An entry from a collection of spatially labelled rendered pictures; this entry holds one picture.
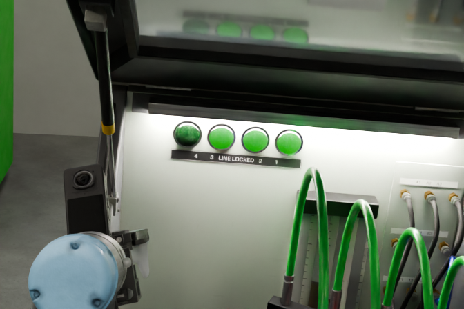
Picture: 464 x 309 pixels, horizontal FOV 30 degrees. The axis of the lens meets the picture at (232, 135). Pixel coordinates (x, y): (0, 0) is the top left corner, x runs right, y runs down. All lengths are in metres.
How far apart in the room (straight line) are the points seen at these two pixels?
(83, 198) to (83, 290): 0.22
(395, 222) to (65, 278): 0.95
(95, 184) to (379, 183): 0.74
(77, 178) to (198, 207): 0.63
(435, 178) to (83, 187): 0.80
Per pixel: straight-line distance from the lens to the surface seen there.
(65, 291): 0.77
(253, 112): 1.48
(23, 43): 5.23
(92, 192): 0.97
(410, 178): 1.59
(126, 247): 0.99
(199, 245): 1.62
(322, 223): 1.22
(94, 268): 0.77
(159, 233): 1.61
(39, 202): 4.50
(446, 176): 1.61
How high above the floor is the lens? 1.91
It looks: 20 degrees down
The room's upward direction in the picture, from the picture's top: 6 degrees clockwise
